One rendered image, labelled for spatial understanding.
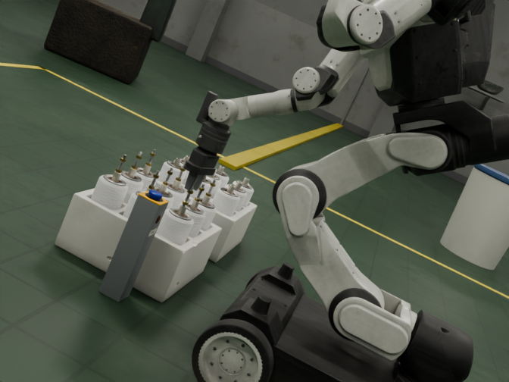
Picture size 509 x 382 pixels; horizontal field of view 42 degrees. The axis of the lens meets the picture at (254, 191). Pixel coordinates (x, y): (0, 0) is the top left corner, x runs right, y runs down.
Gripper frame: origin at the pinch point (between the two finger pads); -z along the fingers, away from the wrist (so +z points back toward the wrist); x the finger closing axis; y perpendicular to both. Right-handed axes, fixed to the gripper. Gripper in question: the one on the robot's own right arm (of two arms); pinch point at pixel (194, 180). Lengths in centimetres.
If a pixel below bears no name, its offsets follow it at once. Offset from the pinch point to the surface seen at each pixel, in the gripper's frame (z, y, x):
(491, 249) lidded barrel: -22, -56, 324
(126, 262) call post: -24.8, -2.6, -20.7
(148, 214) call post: -9.4, -2.9, -20.7
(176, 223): -13.0, -2.6, -4.0
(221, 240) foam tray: -28, 6, 46
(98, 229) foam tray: -25.2, 16.6, -12.5
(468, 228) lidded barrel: -16, -36, 319
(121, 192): -13.2, 17.9, -7.2
